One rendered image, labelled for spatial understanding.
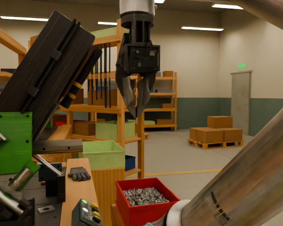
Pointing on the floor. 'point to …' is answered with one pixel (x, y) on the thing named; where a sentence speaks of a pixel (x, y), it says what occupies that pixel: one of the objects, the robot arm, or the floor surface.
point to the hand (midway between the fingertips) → (135, 111)
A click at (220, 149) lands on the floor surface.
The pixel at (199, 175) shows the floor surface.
